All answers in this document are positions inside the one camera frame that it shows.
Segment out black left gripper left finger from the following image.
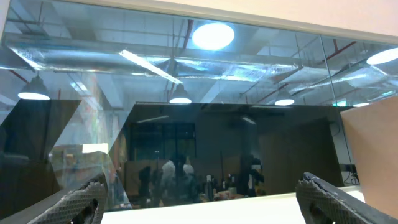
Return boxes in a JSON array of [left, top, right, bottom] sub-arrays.
[[1, 172, 108, 224]]

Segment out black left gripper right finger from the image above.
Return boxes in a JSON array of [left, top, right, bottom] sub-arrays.
[[296, 172, 397, 224]]

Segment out white window ledge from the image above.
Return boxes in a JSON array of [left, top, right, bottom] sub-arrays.
[[101, 185, 366, 224]]

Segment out beige cardboard panel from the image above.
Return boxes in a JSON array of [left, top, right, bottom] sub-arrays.
[[341, 96, 397, 218]]

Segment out glass partition window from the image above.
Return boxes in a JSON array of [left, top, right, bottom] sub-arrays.
[[1, 0, 397, 218]]

